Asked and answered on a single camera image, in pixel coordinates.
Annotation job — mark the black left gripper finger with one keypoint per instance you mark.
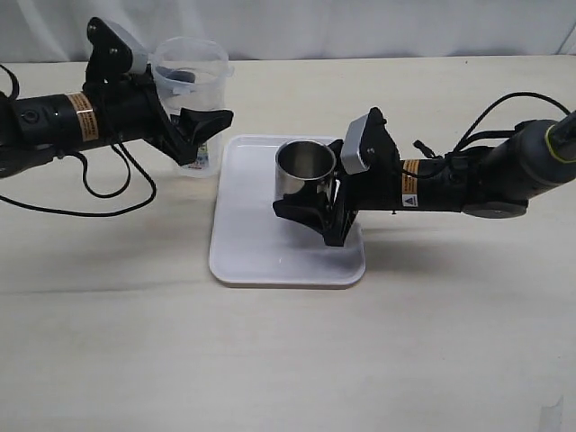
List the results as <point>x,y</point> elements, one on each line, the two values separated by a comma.
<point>195,128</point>
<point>177,74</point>

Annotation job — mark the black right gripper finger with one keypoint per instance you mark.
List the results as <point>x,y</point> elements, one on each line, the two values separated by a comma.
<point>315,211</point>

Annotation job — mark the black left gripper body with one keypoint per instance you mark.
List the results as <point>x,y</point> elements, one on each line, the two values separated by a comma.
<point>131,110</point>

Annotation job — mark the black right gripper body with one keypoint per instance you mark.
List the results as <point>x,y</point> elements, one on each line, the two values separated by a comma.
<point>377,189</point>

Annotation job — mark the clear plastic pitcher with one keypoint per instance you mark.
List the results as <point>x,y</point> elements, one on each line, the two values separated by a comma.
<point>210,63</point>

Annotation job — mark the stainless steel cup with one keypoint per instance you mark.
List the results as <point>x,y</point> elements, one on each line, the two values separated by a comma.
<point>304,166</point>

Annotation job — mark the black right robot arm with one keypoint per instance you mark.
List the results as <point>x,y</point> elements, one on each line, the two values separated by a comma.
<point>491,175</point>

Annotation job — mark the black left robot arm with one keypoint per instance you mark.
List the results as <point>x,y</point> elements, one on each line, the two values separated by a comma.
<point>36,130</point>

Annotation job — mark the white rectangular plastic tray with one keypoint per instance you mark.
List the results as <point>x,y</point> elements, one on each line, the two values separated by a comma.
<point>252,247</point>

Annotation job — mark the white backdrop curtain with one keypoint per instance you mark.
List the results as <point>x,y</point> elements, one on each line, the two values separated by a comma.
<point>55,31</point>

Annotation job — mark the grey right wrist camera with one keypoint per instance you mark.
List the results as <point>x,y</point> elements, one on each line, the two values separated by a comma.
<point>368,145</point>

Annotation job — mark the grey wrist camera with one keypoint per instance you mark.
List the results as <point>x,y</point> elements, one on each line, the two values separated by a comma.
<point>115,52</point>
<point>368,145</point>

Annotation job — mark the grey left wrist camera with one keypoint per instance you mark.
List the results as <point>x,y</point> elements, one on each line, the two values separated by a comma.
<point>115,52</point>

